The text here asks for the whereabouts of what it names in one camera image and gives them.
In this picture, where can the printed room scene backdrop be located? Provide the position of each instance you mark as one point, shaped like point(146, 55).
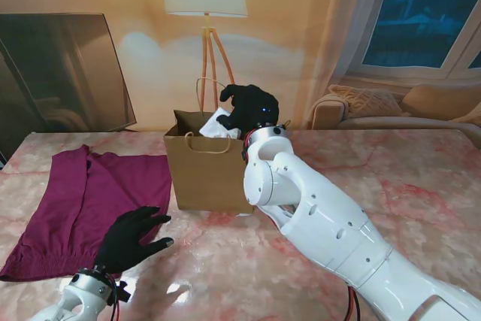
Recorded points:
point(300, 16)

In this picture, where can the dark grey leaning panel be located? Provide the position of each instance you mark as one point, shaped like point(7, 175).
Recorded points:
point(56, 73)

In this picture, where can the kraft paper bag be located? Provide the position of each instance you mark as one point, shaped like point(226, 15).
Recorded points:
point(206, 178)

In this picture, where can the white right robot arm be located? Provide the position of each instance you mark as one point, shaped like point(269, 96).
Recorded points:
point(327, 223)

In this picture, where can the white sock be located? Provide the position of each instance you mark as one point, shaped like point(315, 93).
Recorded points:
point(216, 127)

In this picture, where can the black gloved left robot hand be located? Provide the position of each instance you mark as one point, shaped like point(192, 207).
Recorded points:
point(124, 240)

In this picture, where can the magenta shorts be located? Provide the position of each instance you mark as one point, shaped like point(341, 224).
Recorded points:
point(75, 204)

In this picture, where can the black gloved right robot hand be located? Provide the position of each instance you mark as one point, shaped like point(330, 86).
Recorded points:
point(255, 106)

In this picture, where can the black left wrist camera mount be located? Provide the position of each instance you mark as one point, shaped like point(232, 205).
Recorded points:
point(121, 292)

